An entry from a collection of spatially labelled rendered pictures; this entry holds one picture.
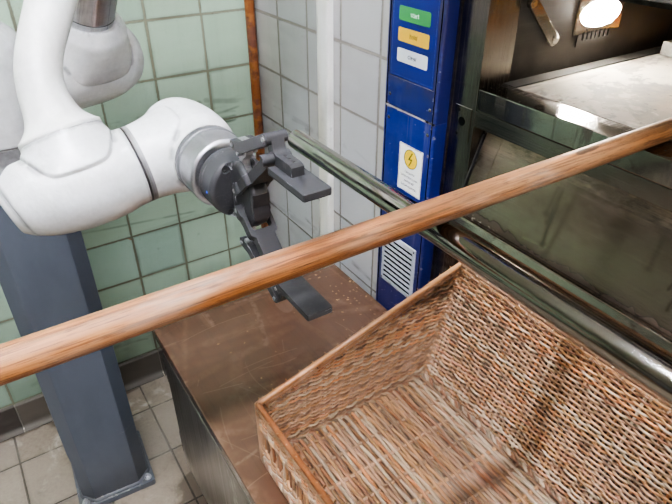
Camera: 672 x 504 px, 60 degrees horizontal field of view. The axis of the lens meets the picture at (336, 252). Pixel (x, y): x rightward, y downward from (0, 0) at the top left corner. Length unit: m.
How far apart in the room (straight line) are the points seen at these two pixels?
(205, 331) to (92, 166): 0.76
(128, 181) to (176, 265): 1.25
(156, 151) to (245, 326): 0.75
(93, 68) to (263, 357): 0.70
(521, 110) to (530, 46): 0.17
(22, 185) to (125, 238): 1.15
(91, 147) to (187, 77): 1.04
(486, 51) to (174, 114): 0.55
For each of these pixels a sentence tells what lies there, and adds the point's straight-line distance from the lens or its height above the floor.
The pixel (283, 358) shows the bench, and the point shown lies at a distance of 1.35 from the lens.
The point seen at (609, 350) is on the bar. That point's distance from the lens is 0.55.
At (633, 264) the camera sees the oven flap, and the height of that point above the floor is 1.01.
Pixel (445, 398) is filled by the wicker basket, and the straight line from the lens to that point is 1.27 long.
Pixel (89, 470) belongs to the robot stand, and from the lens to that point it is 1.81.
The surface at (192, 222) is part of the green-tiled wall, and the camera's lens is 1.94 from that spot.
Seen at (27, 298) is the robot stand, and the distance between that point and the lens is 1.43.
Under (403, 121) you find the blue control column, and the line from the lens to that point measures 1.23.
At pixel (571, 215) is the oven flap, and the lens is 1.03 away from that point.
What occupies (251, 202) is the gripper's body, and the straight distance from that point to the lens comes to 0.65.
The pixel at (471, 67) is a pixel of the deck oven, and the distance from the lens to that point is 1.11.
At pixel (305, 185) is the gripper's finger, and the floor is 1.26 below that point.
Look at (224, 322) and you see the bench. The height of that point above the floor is 0.58.
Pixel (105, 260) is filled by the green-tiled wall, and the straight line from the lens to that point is 1.91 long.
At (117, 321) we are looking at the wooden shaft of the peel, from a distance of 0.50.
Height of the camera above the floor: 1.50
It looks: 33 degrees down
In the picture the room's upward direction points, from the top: straight up
